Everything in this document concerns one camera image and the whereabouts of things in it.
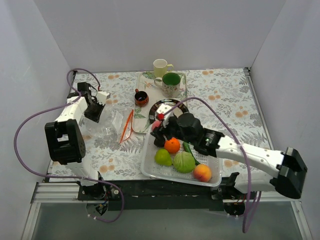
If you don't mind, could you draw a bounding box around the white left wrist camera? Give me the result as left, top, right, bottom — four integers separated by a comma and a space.
96, 91, 111, 105

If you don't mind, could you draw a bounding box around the white plastic basket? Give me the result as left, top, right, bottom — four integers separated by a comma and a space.
140, 127, 223, 189

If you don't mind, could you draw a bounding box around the fake peach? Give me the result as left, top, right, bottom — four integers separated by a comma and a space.
193, 164, 212, 183

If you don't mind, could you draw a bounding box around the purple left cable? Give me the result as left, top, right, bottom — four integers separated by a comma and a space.
13, 68, 125, 223

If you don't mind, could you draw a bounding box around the striped rim ceramic plate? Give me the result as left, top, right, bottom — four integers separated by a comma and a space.
148, 98, 189, 124

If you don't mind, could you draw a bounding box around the floral serving tray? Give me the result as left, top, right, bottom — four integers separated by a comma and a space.
131, 71, 189, 136

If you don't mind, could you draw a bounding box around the small orange black cup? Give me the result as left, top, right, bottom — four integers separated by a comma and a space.
134, 88, 149, 107

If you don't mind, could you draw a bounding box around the fake green apple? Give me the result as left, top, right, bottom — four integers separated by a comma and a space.
154, 148, 172, 166

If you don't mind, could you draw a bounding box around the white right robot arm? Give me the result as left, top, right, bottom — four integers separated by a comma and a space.
150, 113, 308, 199

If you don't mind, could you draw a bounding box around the clear zip top bag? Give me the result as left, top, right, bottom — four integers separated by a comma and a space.
80, 104, 133, 144

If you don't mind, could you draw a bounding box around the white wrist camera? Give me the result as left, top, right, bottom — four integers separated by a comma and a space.
96, 91, 111, 105
155, 103, 174, 121

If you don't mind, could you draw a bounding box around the fake green cucumber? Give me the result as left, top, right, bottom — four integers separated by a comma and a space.
182, 142, 200, 166

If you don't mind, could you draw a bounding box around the aluminium frame rail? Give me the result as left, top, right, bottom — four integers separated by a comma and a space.
31, 182, 80, 203

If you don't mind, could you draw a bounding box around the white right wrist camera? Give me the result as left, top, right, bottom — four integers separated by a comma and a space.
155, 103, 174, 121

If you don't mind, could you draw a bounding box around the fake orange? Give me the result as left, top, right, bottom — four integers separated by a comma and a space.
164, 137, 181, 154

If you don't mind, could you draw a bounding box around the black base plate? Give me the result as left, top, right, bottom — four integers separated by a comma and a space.
77, 178, 257, 212

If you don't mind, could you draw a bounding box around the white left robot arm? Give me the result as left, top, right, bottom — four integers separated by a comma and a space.
44, 82, 110, 200

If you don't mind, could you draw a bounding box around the green interior floral mug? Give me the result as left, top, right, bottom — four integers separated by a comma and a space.
154, 72, 181, 98

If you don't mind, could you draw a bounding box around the pale yellow mug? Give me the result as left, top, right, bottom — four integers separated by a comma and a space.
153, 59, 174, 78

